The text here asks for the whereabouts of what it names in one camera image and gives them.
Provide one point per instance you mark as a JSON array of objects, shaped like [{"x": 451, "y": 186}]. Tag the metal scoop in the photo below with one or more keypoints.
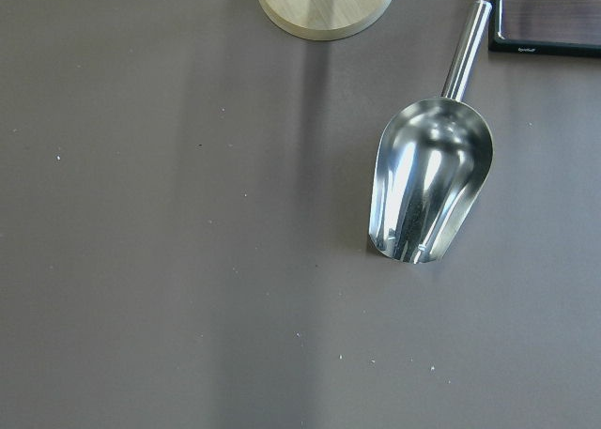
[{"x": 433, "y": 160}]

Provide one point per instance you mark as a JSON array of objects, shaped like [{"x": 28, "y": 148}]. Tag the wooden stand round base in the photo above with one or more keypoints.
[{"x": 324, "y": 20}]

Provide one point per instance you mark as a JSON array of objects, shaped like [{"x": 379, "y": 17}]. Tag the black wood tray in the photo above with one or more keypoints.
[{"x": 555, "y": 27}]

